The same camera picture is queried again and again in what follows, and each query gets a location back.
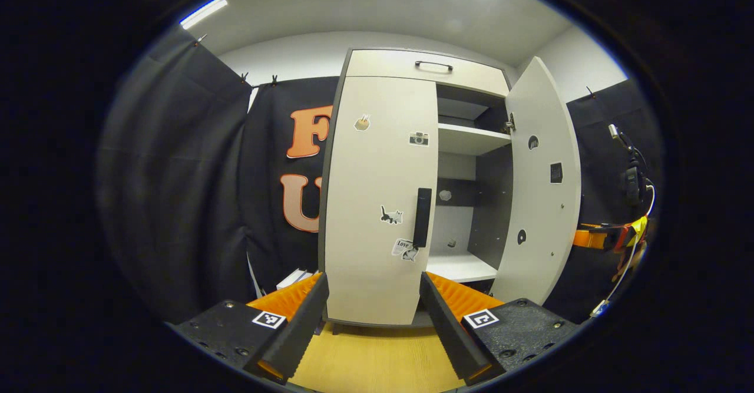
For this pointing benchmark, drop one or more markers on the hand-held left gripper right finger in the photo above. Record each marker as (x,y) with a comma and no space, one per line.
(450,334)

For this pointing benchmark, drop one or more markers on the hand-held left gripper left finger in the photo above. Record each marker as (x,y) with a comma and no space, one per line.
(297,340)

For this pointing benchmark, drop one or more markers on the white book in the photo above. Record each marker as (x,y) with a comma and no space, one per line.
(291,278)

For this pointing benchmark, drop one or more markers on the black backdrop cloth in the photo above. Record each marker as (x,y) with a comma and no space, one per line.
(177,175)

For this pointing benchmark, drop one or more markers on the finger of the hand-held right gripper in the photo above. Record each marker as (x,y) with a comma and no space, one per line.
(589,238)

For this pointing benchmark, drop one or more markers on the white double-door shoe cabinet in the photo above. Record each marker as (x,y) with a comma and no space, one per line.
(471,139)

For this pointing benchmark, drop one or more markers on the white cabinet door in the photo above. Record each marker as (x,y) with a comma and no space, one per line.
(365,175)
(542,204)

